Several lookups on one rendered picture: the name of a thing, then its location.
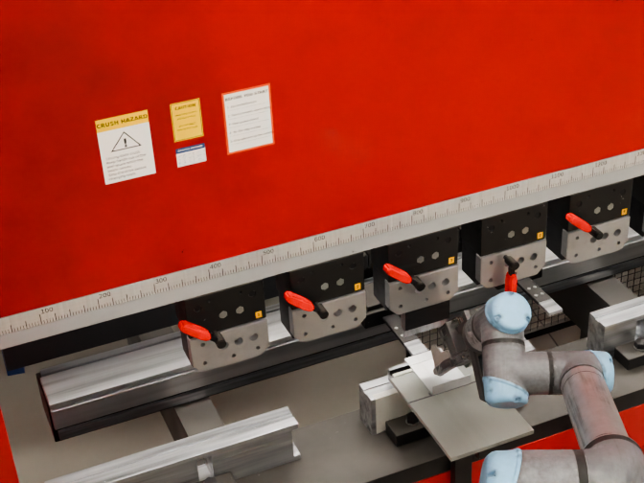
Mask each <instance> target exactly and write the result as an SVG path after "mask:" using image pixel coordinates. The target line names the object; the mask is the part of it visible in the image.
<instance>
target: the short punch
mask: <svg viewBox="0 0 644 483"><path fill-rule="evenodd" d="M448 318H449V300H447V301H445V302H442V303H438V304H435V305H431V306H428V307H425V308H421V309H418V310H413V311H409V312H406V313H403V314H401V322H402V329H403V337H407V336H410V335H413V334H418V333H421V332H425V331H428V330H431V329H435V328H438V327H441V326H443V325H444V324H445V323H446V322H448Z"/></svg>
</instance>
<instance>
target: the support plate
mask: <svg viewBox="0 0 644 483"><path fill-rule="evenodd" d="M457 368H458V369H459V370H460V371H461V372H462V374H463V375H464V376H467V375H471V382H473V381H475V377H474V372H473V369H472V366H471V367H469V368H466V367H465V366H464V365H463V366H459V367H457ZM390 382H391V383H392V385H393V386H394V387H395V389H396V390H397V391H398V393H399V394H400V395H401V396H402V398H403V399H404V401H405V402H406V403H407V405H408V406H409V407H410V409H411V410H412V411H413V412H414V414H415V415H416V416H417V418H418V419H419V420H420V422H421V423H422V424H423V426H424V427H425V428H426V430H427V431H428V432H429V434H430V435H431V436H432V438H433V439H434V440H435V442H436V443H437V444H438V445H439V447H440V448H441V449H442V451H443V452H444V453H445V455H446V456H447V457H448V459H449V460H450V461H451V462H452V461H455V460H458V459H461V458H464V457H467V456H469V455H472V454H475V453H478V452H480V451H483V450H486V449H491V448H494V447H497V446H500V445H503V444H506V443H508V442H511V441H514V440H516V439H519V438H522V437H525V436H528V435H531V434H534V429H533V428H532V427H531V426H530V425H529V424H528V423H527V422H526V421H525V420H524V419H523V417H522V416H521V415H520V414H519V413H518V412H517V410H516V409H515V408H510V409H503V408H495V407H491V406H489V405H488V404H487V403H486V402H483V401H481V400H480V399H479V395H478V390H477V386H476V382H475V383H471V384H468V385H465V386H462V387H459V388H456V389H453V390H450V391H447V392H444V393H441V394H438V395H435V396H432V397H429V398H426V399H422V400H419V401H416V402H412V401H415V400H418V399H421V398H424V397H427V396H429V394H428V393H430V394H431V392H430V391H429V390H428V389H427V387H426V386H425V385H424V383H423V382H422V381H421V380H420V378H419V377H418V376H417V375H416V373H415V372H411V373H407V374H404V375H401V376H398V377H394V378H392V379H390ZM431 395H432V394H431ZM409 402H412V403H409Z"/></svg>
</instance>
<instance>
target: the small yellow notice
mask: <svg viewBox="0 0 644 483"><path fill-rule="evenodd" d="M170 109H171V115H172V130H173V138H174V141H175V142H178V141H183V140H187V139H192V138H196V137H199V136H203V127H202V119H201V111H200V102H199V98H198V99H194V100H189V101H185V102H181V103H173V104H170Z"/></svg>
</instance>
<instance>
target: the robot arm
mask: <svg viewBox="0 0 644 483"><path fill-rule="evenodd" d="M462 315H463V317H461V316H459V317H460V318H459V317H458V318H457V317H454V318H457V319H454V318H452V319H451V321H449V322H446V323H445V324H444V325H443V326H442V327H441V328H439V329H438V333H439V335H440V337H441V340H442V342H443V345H444V347H445V349H446V348H448V350H444V351H443V352H442V351H441V350H440V349H439V348H438V347H437V345H435V344H433V345H432V346H431V353H432V357H433V362H434V369H433V373H434V375H437V376H440V377H441V376H443V375H444V374H445V373H447V372H448V371H450V370H452V369H454V368H456V367H459V366H463V365H464V366H465V367H466V368H469V367H471V366H472V369H473V372H474V377H475V381H476V386H477V390H478V395H479V399H480V400H481V401H483V402H485V403H487V404H488V405H489V406H491V407H495V408H503V409H510V408H519V407H523V406H525V405H526V404H527V403H528V398H529V395H563V399H564V402H565V405H566V408H567V411H568V414H569V417H570V420H571V423H572V426H573V429H574V432H575V435H576V438H577V441H578V444H579V447H580V449H520V448H514V449H510V450H496V451H492V452H491V453H489V454H488V455H487V456H486V458H485V459H484V462H483V465H482V469H481V473H480V479H479V483H644V454H643V451H642V449H641V448H640V446H639V445H638V444H637V442H636V441H635V440H633V439H632V438H630V437H629V436H628V433H627V431H626V429H625V427H624V425H623V422H622V420H621V417H620V415H619V413H618V410H617V408H616V406H615V403H614V401H613V398H612V396H611V394H610V392H611V391H612V388H613V385H614V368H613V364H612V358H611V356H610V354H609V353H607V352H601V351H591V350H584V351H562V352H525V342H524V330H525V329H526V327H527V325H528V324H529V322H530V319H531V308H530V306H529V304H528V302H527V301H526V299H525V298H524V297H523V296H521V295H520V294H518V293H515V292H512V291H505V292H501V293H499V294H498V295H497V296H495V297H492V298H491V299H490V300H489V301H488V302H487V303H486V304H485V305H484V306H483V307H482V308H481V306H480V307H477V308H474V309H471V310H464V311H463V312H462ZM453 319H454V320H453Z"/></svg>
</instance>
